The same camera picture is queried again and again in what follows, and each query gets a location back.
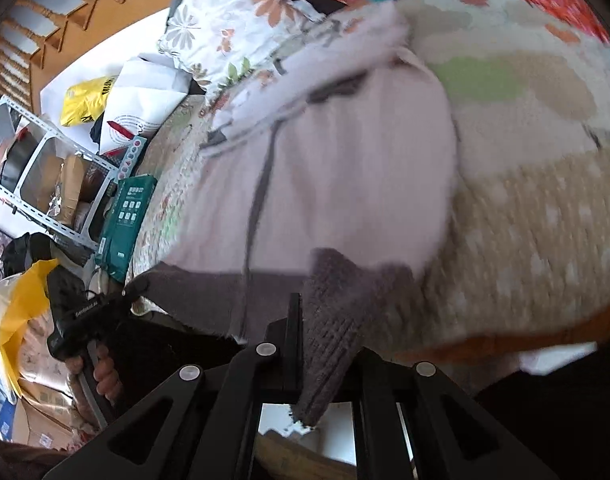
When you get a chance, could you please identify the dark cooking pot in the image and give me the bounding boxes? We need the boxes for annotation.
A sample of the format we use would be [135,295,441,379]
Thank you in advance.
[0,132,33,188]

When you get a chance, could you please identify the black bag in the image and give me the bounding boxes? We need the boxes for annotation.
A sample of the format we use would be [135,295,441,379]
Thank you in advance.
[2,232,68,276]

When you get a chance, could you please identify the white floral pillow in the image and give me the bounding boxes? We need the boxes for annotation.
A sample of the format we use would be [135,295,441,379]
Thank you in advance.
[157,0,346,106]

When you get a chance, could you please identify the brown paper bag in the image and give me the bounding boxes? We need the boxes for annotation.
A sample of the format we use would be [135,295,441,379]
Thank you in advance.
[58,155,86,226]

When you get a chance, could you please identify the yellow cloth in clear bag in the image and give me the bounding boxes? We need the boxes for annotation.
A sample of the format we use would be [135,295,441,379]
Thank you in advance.
[0,259,61,401]

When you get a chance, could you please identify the grey metal shelf rack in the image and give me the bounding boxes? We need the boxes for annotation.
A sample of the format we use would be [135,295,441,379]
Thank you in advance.
[0,95,122,253]

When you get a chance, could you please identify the white paper bag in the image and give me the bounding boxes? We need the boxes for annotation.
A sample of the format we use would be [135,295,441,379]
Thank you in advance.
[98,55,193,157]

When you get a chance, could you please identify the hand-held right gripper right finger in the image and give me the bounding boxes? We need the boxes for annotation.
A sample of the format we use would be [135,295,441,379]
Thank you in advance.
[335,346,556,480]

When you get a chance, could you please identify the pale pink sweatshirt grey cuffs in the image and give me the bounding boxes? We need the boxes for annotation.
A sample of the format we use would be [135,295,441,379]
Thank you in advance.
[130,0,462,428]

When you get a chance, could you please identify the beige printed blanket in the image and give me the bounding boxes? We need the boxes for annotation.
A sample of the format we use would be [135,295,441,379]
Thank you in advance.
[135,0,610,358]

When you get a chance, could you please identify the wooden staircase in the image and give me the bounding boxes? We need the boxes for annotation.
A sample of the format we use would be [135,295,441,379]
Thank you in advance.
[0,0,206,111]

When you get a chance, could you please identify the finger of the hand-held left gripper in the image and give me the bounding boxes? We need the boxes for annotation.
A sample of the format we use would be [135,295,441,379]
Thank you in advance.
[120,278,151,306]

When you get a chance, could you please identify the green cardboard box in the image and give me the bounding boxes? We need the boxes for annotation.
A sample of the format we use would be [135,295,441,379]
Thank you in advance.
[95,175,157,281]

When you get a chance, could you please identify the person's left hand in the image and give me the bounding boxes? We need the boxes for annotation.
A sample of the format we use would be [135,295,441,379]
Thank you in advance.
[65,343,124,406]

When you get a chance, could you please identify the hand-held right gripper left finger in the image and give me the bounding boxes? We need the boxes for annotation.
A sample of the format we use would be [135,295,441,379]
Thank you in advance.
[42,293,304,480]

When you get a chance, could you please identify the yellow plastic bag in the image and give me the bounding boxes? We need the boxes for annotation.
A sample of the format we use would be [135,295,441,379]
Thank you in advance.
[60,76,118,127]

